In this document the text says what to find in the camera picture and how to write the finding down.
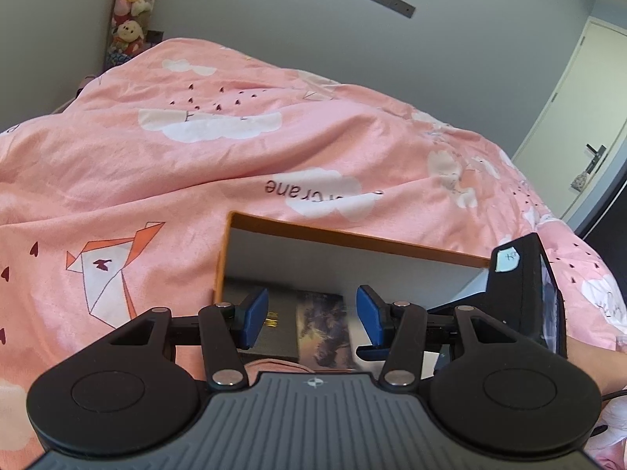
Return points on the printed card box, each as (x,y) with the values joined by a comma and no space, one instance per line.
(323,328)

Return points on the small hanging pouch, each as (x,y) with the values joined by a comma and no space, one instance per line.
(578,181)

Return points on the pink printed blanket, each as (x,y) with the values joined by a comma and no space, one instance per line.
(147,181)

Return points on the clear tube of plush toys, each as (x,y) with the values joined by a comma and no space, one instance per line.
(130,34)

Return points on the black small box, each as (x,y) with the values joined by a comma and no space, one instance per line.
(281,347)

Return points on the person's right forearm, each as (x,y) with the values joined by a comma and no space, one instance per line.
(592,367)

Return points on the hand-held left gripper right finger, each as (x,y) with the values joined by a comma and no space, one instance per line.
(370,318)

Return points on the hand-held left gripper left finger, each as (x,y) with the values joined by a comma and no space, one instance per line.
(254,316)

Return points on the orange cardboard box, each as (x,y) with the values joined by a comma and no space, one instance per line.
(343,267)

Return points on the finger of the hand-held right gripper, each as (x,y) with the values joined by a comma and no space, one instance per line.
(372,353)

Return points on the black wall socket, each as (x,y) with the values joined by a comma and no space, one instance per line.
(155,36)

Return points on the white door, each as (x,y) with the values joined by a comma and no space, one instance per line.
(563,117)

